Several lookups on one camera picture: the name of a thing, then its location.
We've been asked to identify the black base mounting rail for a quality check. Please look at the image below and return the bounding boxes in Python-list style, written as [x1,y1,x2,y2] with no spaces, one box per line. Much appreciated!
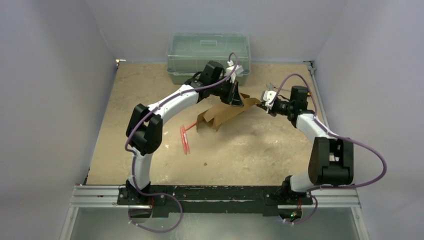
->
[117,183,313,219]

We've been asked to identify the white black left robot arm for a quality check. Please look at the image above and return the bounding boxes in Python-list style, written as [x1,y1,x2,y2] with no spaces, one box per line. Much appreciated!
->
[124,60,244,205]

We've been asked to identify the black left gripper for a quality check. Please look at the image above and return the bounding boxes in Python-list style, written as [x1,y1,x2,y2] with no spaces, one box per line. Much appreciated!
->
[210,78,244,107]

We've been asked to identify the green clear-lid plastic toolbox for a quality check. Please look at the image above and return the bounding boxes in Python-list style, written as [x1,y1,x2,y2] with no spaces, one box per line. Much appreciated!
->
[167,32,251,85]

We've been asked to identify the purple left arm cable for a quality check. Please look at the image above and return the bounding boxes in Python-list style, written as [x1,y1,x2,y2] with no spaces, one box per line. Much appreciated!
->
[124,52,239,200]

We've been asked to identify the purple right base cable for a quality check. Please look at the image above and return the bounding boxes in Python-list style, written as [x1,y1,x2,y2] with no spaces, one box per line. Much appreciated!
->
[282,193,319,226]

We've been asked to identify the aluminium frame extrusion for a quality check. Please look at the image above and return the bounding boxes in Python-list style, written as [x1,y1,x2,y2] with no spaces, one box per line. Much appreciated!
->
[70,185,360,211]

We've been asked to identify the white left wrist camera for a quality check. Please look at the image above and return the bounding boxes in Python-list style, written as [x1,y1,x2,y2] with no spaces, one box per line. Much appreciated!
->
[225,60,244,83]

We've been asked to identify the silver open-end wrench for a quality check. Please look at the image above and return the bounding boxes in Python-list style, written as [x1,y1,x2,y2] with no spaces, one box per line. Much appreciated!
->
[266,83,275,91]

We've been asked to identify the brown cardboard box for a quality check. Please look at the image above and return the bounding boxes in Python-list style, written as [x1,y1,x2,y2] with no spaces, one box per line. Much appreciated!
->
[195,93,261,131]

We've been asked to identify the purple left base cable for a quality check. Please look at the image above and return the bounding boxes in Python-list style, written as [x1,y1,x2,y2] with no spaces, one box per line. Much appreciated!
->
[127,194,184,234]

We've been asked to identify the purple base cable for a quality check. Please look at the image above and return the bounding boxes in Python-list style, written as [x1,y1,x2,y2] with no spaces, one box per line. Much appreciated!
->
[282,193,319,226]
[127,194,184,234]

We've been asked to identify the grey corner cable conduit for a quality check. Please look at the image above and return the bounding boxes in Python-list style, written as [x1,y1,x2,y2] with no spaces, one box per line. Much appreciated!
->
[304,60,347,186]

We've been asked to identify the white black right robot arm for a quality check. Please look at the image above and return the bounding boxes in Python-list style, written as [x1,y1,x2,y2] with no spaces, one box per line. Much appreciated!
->
[258,86,354,204]

